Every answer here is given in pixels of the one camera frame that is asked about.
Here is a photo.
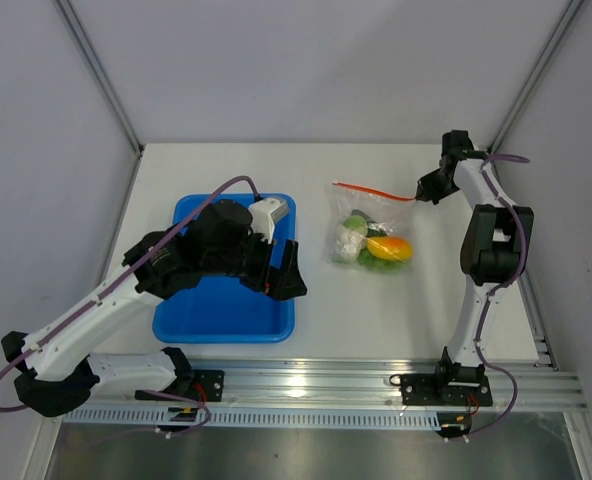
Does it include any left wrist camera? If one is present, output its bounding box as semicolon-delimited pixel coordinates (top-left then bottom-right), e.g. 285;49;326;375
248;197;289;243

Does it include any yellow orange mango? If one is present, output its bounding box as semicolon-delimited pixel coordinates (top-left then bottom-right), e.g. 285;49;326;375
366;236;413;262

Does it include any blue plastic bin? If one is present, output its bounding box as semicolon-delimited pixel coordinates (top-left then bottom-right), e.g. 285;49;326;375
150;194;296;344

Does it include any aluminium front rail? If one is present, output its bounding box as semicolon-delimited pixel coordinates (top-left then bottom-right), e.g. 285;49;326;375
41;357;588;412

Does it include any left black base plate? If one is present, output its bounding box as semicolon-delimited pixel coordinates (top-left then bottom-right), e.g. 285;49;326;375
135;370;225;403

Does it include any dark green cucumber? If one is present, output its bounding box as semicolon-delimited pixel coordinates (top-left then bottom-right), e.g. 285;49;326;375
351;209;388;238

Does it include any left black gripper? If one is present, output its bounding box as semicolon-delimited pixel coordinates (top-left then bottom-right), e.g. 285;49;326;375
204;225;306;301

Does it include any right aluminium frame post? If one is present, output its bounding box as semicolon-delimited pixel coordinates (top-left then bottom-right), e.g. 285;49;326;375
486;0;590;153

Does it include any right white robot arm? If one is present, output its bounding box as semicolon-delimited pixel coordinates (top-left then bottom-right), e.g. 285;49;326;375
415;130;534;404

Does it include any clear zip bag orange zipper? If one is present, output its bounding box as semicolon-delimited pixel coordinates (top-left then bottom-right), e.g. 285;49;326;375
327;181;415;275

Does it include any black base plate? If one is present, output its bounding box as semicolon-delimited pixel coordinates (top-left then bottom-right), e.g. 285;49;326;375
388;373;493;407
135;370;225;403

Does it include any white cauliflower with leaves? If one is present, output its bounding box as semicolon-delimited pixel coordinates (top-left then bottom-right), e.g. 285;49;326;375
335;215;368;262

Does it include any white slotted cable duct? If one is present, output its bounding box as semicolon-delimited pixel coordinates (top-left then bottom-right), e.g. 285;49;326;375
63;404;440;431

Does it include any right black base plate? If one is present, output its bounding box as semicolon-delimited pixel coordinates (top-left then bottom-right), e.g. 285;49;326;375
388;373;493;407

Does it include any aluminium frame post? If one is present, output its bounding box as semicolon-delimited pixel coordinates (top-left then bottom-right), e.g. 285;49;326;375
52;0;144;158
486;0;590;153

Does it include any left aluminium frame post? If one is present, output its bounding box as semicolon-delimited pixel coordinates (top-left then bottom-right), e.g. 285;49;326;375
52;0;144;158

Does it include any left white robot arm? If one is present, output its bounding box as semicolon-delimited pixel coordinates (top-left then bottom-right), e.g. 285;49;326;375
1;196;307;417

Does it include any green grape bunch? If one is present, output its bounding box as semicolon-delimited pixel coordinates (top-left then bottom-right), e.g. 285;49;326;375
357;249;411;275

